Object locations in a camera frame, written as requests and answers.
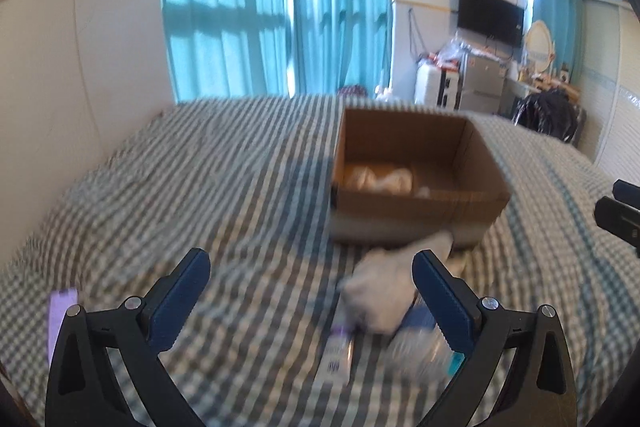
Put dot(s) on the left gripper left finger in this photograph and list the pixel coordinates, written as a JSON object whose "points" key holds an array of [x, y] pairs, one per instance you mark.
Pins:
{"points": [[83, 389]]}

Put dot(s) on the blue snack packet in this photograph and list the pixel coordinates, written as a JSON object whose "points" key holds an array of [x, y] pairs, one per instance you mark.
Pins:
{"points": [[419, 318]]}

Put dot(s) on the silver mini fridge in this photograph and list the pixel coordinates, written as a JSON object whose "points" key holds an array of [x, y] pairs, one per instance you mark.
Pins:
{"points": [[482, 84]]}

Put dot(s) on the purple white tube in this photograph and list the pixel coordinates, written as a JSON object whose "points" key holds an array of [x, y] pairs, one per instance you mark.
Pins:
{"points": [[336, 361]]}

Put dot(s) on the white suitcase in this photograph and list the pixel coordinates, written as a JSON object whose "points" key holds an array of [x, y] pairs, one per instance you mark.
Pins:
{"points": [[438, 86]]}

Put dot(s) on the black bag on chair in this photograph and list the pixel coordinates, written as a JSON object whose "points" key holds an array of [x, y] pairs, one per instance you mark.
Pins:
{"points": [[551, 113]]}

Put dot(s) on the oval vanity mirror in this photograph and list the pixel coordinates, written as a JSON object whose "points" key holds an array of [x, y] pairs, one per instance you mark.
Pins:
{"points": [[539, 48]]}

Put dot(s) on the green checkered bed cover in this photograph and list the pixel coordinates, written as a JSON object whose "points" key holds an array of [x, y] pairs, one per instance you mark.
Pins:
{"points": [[247, 180]]}

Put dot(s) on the clear jar with cables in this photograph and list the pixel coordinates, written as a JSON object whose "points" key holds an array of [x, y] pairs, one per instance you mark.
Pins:
{"points": [[423, 355]]}

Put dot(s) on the brown cardboard box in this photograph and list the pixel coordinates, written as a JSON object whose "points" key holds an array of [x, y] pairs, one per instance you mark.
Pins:
{"points": [[469, 191]]}

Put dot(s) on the black wall television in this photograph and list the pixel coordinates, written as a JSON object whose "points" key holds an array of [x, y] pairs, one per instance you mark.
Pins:
{"points": [[496, 19]]}

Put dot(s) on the white towel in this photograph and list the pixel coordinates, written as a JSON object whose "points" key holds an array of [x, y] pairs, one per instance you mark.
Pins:
{"points": [[380, 290]]}

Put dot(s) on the purple paper slip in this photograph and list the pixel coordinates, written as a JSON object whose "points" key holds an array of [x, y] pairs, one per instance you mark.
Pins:
{"points": [[59, 302]]}

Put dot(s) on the right teal curtain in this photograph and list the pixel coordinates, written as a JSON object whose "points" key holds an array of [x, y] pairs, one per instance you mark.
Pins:
{"points": [[555, 6]]}

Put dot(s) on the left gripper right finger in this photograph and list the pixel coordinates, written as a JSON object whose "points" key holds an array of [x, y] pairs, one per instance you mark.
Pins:
{"points": [[539, 389]]}

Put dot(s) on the white plush toy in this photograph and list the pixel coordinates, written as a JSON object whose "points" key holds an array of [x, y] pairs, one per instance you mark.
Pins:
{"points": [[384, 178]]}

